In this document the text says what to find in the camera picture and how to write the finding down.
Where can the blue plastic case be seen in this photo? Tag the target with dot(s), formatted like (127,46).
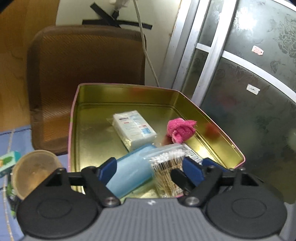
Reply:
(132,171)

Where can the pink fluffy cloth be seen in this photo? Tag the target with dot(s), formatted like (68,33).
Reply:
(180,130)

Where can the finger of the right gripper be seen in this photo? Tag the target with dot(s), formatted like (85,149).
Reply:
(207,162)
(181,180)

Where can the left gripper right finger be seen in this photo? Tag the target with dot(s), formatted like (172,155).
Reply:
(235,202)

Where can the cotton swab bag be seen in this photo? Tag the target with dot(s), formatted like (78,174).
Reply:
(162,160)

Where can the white power strip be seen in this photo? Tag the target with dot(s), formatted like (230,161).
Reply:
(119,3)

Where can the pink tin box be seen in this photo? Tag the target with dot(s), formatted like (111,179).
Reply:
(94,139)

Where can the green snack packet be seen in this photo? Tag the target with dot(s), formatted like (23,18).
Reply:
(13,199)

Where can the small white tissue pack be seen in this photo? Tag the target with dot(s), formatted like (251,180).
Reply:
(133,130)

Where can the teal tissue packet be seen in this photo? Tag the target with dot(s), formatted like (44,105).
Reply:
(7,162)

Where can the round red-label tub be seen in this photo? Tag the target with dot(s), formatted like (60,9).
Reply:
(31,170)

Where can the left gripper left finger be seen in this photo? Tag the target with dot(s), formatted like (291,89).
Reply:
(67,203)

